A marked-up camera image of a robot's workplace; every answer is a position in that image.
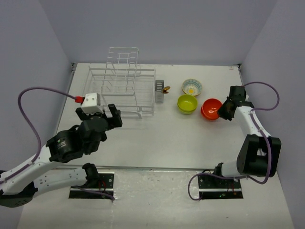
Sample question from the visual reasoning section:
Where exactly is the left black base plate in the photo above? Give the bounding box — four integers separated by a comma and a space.
69, 172, 114, 200

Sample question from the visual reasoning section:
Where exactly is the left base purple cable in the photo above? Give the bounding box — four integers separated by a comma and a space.
71, 185, 115, 202

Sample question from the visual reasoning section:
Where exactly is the orange bowl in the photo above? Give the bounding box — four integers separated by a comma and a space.
201, 98, 222, 116
201, 107, 219, 121

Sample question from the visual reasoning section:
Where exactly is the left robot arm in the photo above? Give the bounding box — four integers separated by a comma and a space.
0, 104, 122, 208

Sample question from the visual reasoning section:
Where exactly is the white floral ceramic bowl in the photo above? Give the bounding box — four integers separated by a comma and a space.
183, 90, 201, 97

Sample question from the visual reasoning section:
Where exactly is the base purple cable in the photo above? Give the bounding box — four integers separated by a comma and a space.
188, 173, 229, 200
71, 185, 115, 202

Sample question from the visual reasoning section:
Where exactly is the white wire dish rack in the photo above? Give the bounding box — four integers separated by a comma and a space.
83, 47, 155, 118

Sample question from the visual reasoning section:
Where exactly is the lime green bowl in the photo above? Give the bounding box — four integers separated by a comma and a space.
178, 106, 197, 115
177, 94, 198, 108

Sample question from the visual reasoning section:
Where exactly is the small brown object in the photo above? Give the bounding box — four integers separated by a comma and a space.
162, 86, 171, 94

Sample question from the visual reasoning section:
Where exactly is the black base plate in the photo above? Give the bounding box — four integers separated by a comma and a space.
69, 172, 114, 200
198, 175, 244, 200

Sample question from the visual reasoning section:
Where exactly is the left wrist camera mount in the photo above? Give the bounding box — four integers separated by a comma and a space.
74, 93, 102, 115

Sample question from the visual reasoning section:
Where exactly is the yellow sun pattern bowl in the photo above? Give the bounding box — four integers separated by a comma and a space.
182, 79, 203, 92

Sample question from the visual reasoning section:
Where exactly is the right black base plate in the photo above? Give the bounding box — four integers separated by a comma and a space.
198, 175, 244, 200

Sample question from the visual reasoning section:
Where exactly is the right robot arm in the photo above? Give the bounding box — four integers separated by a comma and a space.
213, 86, 282, 187

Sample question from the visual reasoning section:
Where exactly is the grey cutlery holder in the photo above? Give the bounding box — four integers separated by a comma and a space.
154, 80, 164, 104

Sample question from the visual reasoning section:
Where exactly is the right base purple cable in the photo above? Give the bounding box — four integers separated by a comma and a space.
188, 173, 229, 200

